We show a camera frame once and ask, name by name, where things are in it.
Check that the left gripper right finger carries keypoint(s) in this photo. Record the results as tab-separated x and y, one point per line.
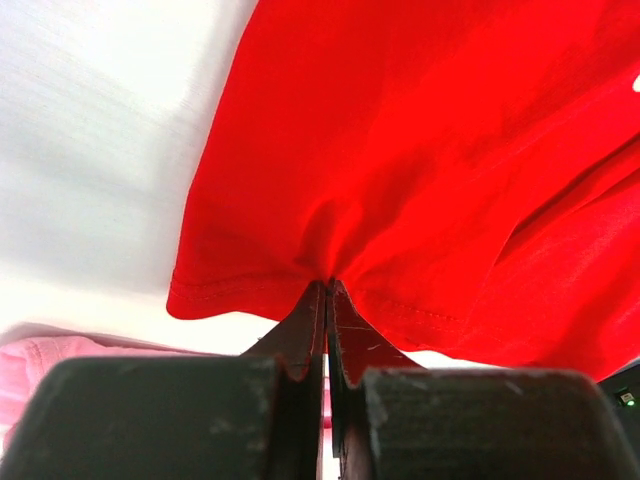
394	419

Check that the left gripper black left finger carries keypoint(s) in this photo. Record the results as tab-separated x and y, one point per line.
258	415

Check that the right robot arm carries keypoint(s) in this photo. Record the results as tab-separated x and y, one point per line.
622	390

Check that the folded pink t-shirt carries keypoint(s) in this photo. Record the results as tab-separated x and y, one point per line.
26	362

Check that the red teddy bear t-shirt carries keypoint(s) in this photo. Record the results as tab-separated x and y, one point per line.
469	170

